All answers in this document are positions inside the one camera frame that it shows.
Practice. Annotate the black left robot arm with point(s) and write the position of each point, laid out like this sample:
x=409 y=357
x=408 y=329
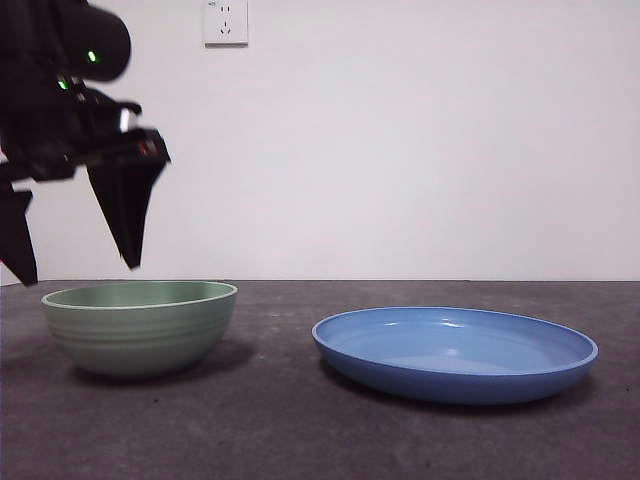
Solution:
x=40 y=75

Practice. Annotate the white wall socket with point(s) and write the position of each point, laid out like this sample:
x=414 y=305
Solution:
x=226 y=25

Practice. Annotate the blue plate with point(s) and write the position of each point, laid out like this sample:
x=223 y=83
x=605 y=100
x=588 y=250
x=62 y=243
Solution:
x=450 y=380

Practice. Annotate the green ribbed bowl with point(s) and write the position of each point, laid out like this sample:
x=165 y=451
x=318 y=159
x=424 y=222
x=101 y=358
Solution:
x=140 y=340

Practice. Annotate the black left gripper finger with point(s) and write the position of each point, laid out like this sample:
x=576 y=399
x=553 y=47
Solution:
x=17 y=240
x=125 y=210

